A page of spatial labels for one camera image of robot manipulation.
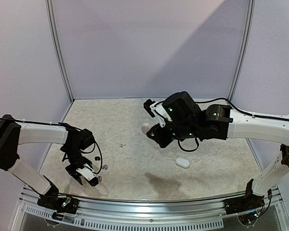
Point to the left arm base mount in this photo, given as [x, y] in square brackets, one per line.
[61, 204]

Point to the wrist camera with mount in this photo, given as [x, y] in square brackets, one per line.
[157, 112]
[88, 174]

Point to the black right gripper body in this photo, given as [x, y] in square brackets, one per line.
[159, 134]

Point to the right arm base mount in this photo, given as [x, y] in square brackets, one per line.
[243, 203]

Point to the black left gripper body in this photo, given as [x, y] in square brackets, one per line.
[71, 172]

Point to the aluminium front rail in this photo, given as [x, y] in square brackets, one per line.
[185, 210]

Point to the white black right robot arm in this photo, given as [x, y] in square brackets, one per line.
[179, 118]

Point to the aluminium corner frame post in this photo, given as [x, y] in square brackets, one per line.
[243, 48]

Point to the white oval charging case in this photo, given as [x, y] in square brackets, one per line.
[182, 162]

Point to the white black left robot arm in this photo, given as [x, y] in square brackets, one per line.
[73, 142]

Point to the round white pink case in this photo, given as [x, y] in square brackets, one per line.
[145, 127]

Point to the white slotted cable duct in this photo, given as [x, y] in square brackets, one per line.
[36, 219]

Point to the aluminium left frame post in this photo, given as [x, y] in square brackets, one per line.
[57, 49]

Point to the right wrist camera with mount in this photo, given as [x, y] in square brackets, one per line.
[157, 112]

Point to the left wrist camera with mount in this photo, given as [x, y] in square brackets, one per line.
[88, 174]

